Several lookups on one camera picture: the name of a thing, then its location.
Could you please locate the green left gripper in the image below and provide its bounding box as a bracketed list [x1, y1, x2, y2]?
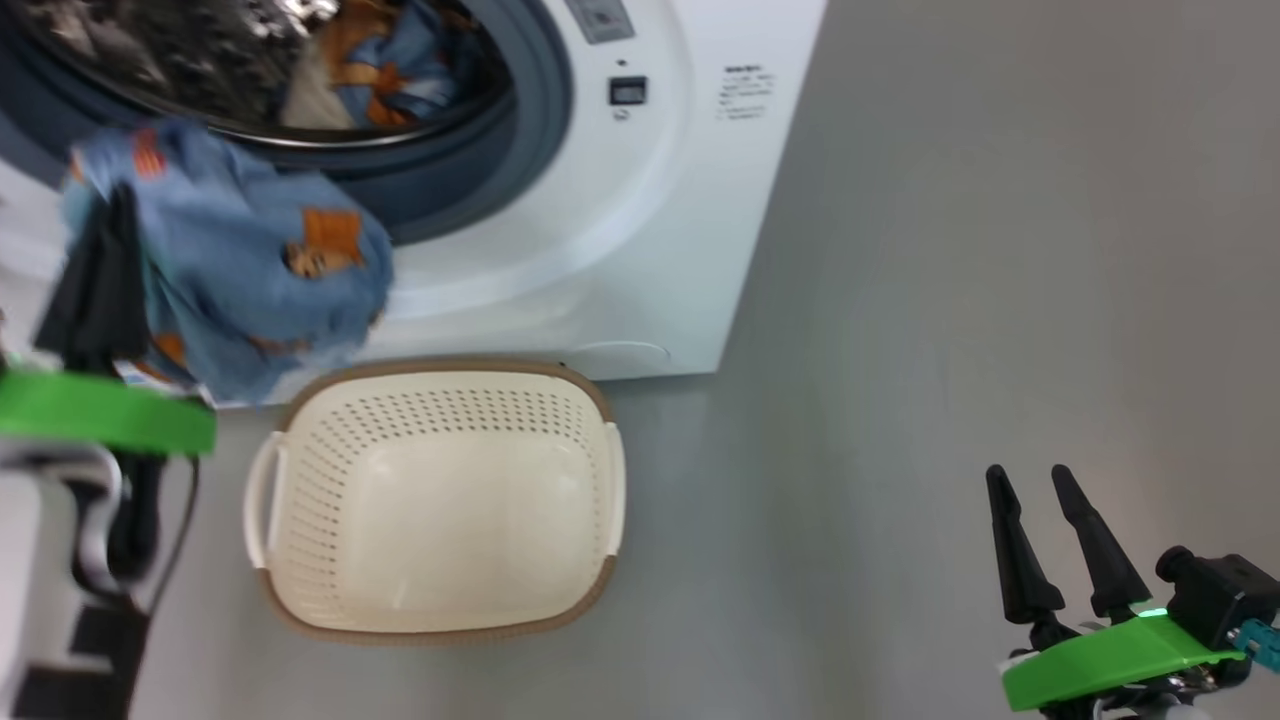
[0, 185, 218, 461]

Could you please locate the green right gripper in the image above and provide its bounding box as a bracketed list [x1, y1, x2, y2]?
[985, 464, 1246, 720]

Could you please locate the blue cartoon print garment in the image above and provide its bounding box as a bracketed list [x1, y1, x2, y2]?
[62, 118, 396, 406]

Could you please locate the cream and blue cartoon garment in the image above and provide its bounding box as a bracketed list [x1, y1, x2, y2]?
[280, 0, 481, 131]

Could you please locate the washing machine drum opening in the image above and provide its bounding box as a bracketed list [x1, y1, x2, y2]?
[0, 0, 516, 146]

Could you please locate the white front-load washing machine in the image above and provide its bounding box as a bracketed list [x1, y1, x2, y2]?
[0, 0, 829, 406]

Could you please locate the cream perforated laundry basket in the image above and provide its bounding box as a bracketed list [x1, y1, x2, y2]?
[243, 357, 628, 644]

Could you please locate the round white filter cover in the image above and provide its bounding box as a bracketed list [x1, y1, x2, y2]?
[565, 341, 671, 379]

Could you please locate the grey warning sticker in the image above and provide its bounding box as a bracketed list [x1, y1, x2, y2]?
[565, 0, 636, 45]

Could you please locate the teal cable connector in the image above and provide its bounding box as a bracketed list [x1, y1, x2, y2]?
[1235, 618, 1280, 673]

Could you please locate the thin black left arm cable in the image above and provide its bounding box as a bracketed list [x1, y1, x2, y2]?
[110, 455, 201, 611]

